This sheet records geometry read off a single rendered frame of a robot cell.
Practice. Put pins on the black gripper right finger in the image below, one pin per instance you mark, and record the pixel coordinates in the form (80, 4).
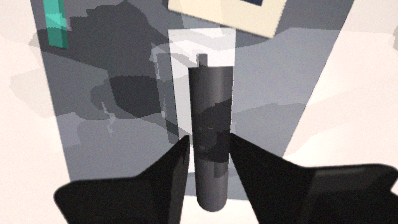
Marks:
(281, 192)

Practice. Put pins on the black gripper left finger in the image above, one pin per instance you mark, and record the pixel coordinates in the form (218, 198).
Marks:
(156, 194)

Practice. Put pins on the cream square tile with dark blue centre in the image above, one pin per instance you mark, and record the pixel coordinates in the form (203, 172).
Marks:
(256, 16)

